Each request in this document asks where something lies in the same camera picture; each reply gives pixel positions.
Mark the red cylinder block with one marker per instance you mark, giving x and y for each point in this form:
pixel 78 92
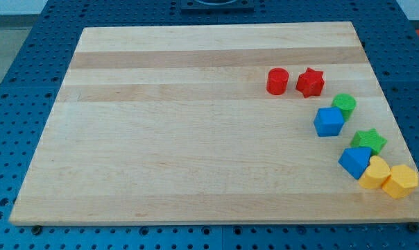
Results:
pixel 277 81

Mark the blue triangle block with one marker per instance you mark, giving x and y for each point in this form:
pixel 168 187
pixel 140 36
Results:
pixel 355 160

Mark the green star block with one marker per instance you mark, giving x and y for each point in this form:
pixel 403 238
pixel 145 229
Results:
pixel 370 138

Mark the wooden board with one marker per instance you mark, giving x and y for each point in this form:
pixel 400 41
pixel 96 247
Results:
pixel 162 125

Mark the yellow hexagon block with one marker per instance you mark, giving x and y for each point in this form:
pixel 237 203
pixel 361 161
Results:
pixel 402 181

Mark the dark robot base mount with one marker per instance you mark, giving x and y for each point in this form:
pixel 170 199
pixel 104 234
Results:
pixel 192 6

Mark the yellow heart block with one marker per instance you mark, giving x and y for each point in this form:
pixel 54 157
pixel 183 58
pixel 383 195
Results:
pixel 375 174

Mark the blue cube block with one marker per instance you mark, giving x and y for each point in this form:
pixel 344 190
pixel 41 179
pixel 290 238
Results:
pixel 328 122

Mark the green cylinder block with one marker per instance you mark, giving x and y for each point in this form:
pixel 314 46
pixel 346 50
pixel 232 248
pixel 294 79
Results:
pixel 346 103

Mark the red star block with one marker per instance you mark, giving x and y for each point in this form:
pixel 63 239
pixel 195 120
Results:
pixel 310 83

